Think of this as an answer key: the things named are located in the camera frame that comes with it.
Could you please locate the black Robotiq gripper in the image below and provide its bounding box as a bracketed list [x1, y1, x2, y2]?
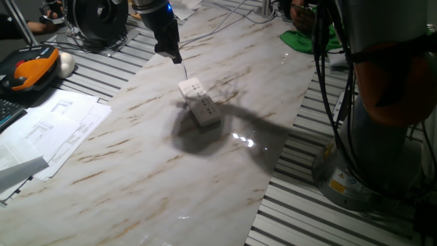
[139, 2, 184, 65]

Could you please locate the white power strip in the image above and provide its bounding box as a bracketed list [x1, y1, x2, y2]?
[177, 77, 223, 128]

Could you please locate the black handheld device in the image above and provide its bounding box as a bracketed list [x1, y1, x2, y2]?
[38, 0, 66, 26]

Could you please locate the bare forearm of operator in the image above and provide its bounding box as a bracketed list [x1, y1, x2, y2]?
[27, 20, 59, 36]

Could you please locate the bare hand of operator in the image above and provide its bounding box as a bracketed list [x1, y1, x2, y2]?
[45, 1, 66, 21]

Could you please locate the bare hand of seated person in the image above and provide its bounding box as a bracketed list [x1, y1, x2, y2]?
[290, 0, 317, 35]

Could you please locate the white tissue paper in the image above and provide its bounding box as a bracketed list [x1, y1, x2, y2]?
[170, 0, 203, 21]

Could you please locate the round wooden board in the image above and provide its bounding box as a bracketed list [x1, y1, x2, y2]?
[127, 0, 143, 21]

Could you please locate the black filament spool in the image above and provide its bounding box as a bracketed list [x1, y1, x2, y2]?
[66, 0, 130, 48]

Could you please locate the grey slanted metal rod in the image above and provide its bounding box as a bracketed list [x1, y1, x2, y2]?
[60, 15, 74, 36]
[2, 0, 39, 47]

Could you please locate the white rounded plastic object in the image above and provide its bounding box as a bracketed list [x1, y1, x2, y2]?
[55, 51, 76, 80]

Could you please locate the white printed paper sheet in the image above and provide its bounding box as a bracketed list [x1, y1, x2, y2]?
[0, 136, 35, 208]
[0, 89, 100, 172]
[33, 102, 113, 182]

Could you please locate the green cloth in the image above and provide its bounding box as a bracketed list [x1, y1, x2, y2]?
[279, 23, 343, 56]

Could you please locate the orange black teach pendant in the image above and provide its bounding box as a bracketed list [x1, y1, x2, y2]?
[0, 45, 61, 93]

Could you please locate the white cloth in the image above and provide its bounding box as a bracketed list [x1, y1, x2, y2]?
[326, 47, 348, 68]

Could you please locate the black keyboard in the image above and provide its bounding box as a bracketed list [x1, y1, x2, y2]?
[0, 98, 27, 133]

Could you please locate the grey flat metal bar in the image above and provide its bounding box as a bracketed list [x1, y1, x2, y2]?
[0, 155, 50, 194]

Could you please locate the grey metal base plate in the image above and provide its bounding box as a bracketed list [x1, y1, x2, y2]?
[56, 27, 141, 58]

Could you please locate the thin white cable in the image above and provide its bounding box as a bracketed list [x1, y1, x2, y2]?
[200, 0, 278, 25]
[178, 0, 251, 47]

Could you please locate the aluminium frame post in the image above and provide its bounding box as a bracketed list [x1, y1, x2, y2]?
[255, 0, 276, 18]

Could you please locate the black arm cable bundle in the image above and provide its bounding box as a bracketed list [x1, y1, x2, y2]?
[311, 0, 363, 182]

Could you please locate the black strap on arm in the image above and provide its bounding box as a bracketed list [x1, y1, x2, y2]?
[347, 31, 437, 66]

